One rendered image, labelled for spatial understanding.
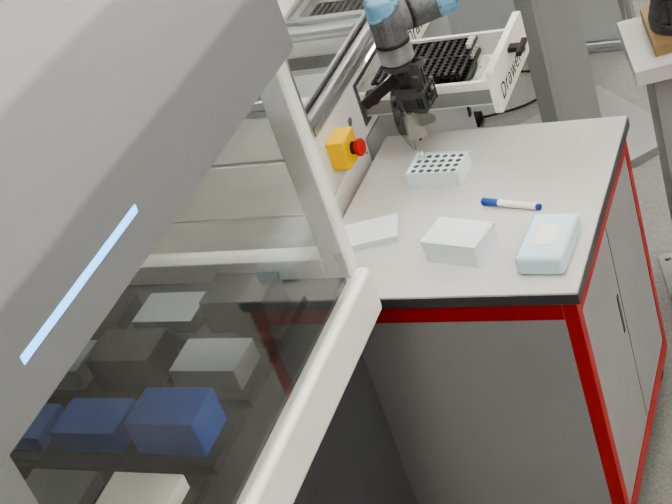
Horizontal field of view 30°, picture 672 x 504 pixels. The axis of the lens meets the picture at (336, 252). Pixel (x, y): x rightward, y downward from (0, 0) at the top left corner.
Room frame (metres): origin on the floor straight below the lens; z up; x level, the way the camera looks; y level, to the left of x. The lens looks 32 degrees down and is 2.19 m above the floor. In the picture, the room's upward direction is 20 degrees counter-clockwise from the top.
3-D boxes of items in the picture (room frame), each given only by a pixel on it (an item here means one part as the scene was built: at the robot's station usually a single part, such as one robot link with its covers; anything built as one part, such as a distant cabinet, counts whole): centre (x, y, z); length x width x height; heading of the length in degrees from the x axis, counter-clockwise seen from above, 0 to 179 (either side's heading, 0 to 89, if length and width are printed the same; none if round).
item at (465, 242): (2.09, -0.24, 0.79); 0.13 x 0.09 x 0.05; 46
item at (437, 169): (2.40, -0.28, 0.78); 0.12 x 0.08 x 0.04; 56
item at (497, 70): (2.59, -0.53, 0.87); 0.29 x 0.02 x 0.11; 149
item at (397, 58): (2.44, -0.27, 1.06); 0.08 x 0.08 x 0.05
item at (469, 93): (2.70, -0.35, 0.86); 0.40 x 0.26 x 0.06; 59
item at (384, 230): (2.27, -0.08, 0.77); 0.13 x 0.09 x 0.02; 76
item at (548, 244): (1.98, -0.39, 0.78); 0.15 x 0.10 x 0.04; 146
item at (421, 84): (2.44, -0.27, 0.98); 0.09 x 0.08 x 0.12; 56
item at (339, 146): (2.47, -0.10, 0.88); 0.07 x 0.05 x 0.07; 149
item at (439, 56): (2.70, -0.35, 0.87); 0.22 x 0.18 x 0.06; 59
